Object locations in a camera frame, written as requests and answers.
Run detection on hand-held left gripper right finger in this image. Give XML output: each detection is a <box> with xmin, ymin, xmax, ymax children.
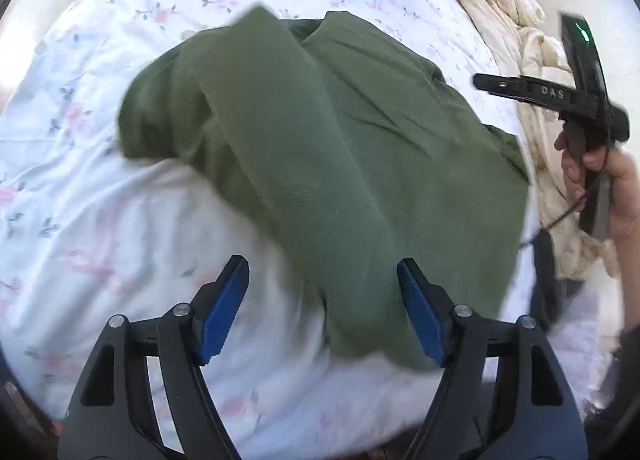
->
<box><xmin>396</xmin><ymin>257</ymin><xmax>590</xmax><ymax>460</ymax></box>

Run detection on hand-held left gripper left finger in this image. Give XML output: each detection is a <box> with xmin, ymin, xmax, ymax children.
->
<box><xmin>57</xmin><ymin>255</ymin><xmax>251</xmax><ymax>460</ymax></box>

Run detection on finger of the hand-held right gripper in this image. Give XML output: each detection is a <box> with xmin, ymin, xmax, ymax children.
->
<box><xmin>473</xmin><ymin>72</ymin><xmax>531</xmax><ymax>103</ymax></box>

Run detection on green pants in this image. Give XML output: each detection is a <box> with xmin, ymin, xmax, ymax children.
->
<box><xmin>117</xmin><ymin>5</ymin><xmax>532</xmax><ymax>373</ymax></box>

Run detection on person's right forearm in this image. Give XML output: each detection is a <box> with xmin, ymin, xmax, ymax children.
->
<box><xmin>602</xmin><ymin>232</ymin><xmax>640</xmax><ymax>381</ymax></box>

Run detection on person's right hand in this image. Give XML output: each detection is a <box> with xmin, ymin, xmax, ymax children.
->
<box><xmin>555</xmin><ymin>132</ymin><xmax>640</xmax><ymax>246</ymax></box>

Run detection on cream floral quilt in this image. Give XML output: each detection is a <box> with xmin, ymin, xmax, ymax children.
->
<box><xmin>415</xmin><ymin>0</ymin><xmax>621</xmax><ymax>281</ymax></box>

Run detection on white floral bed sheet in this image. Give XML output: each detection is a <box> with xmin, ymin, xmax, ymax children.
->
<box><xmin>0</xmin><ymin>0</ymin><xmax>616</xmax><ymax>446</ymax></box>

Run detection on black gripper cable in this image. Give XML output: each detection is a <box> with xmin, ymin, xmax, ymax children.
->
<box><xmin>520</xmin><ymin>115</ymin><xmax>616</xmax><ymax>248</ymax></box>

